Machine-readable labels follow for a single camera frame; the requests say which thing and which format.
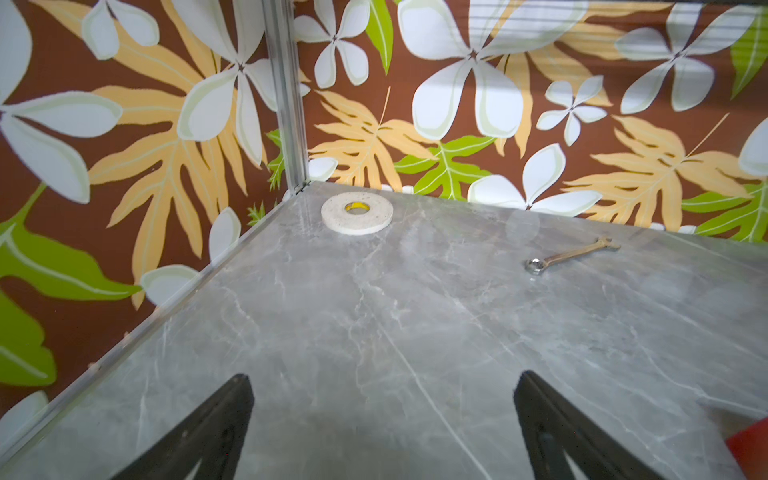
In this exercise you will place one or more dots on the white tape roll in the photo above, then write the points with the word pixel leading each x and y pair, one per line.
pixel 357 213

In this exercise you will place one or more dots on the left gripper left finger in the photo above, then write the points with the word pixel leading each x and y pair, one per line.
pixel 207 444

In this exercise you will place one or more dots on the aluminium frame post left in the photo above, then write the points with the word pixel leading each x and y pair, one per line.
pixel 283 54

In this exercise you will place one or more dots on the red lego brick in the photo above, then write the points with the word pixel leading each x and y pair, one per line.
pixel 750 449

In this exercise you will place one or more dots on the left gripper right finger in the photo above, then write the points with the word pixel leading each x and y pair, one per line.
pixel 556 433

